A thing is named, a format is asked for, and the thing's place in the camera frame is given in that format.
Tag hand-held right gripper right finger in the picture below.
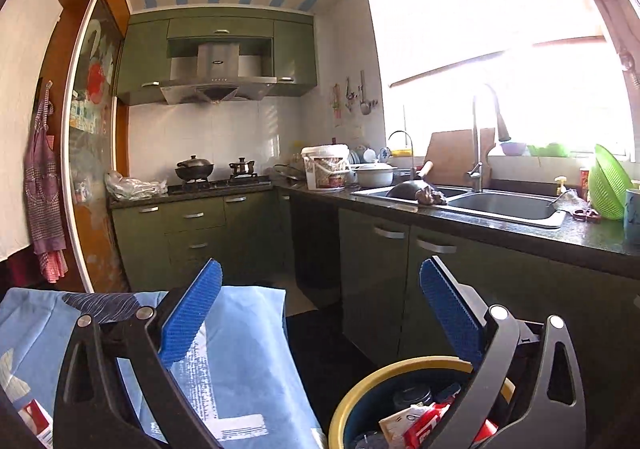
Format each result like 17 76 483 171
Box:
419 256 586 449

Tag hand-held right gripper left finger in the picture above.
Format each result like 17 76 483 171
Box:
52 258 224 449

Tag crushed red soda can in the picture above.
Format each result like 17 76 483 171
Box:
404 403 499 449

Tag yellow rimmed trash bin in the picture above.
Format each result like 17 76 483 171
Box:
327 356 517 449

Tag small cream carton box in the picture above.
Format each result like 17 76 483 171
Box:
378 404 437 446

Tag green stove base cabinet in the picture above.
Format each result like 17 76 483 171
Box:
110 188 297 294

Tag green sink base cabinet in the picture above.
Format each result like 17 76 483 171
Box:
284 189 640 435

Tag brown dish cloth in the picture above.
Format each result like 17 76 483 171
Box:
417 186 449 206

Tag steel double sink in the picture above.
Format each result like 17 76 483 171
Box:
349 184 569 230

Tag gas stove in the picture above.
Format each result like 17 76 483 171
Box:
167 174 274 195

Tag crumpled clear plastic bag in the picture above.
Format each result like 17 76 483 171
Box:
104 170 169 203

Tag black wok with lid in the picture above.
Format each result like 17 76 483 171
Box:
174 154 215 182

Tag black built-in appliance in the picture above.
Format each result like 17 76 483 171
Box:
289 193 344 291

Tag small black pot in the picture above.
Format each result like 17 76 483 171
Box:
228 157 257 179

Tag white enamel pot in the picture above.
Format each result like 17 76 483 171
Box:
353 160 399 189

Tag wooden cutting board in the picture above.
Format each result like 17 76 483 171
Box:
424 128 496 185

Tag steel kitchen faucet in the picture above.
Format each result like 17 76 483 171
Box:
467 82 511 194

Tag dark stone countertop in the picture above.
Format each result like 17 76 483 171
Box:
107 176 640 281

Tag glass pot lid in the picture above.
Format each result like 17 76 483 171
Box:
272 162 306 181

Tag purple checked apron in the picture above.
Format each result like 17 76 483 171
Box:
23 81 69 285

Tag white plastic bucket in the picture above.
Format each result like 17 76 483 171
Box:
300 144 350 191

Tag green plastic containers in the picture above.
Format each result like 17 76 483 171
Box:
527 142 571 159

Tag red white box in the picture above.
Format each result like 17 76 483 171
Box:
19 398 54 449

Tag glass sliding door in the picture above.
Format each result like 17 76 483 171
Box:
62 0 132 296

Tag green plastic colander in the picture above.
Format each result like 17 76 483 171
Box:
588 144 634 221

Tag cyan cup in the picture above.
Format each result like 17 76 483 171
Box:
623 188 640 246

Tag hanging metal ladle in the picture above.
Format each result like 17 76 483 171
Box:
359 70 372 116

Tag steel range hood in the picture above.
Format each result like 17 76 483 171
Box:
159 42 279 106

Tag green upper cabinets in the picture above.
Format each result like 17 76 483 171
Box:
115 8 320 106

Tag bright window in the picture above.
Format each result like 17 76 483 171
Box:
366 0 640 158

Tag dark wok with wooden handle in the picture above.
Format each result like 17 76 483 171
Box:
387 161 441 204

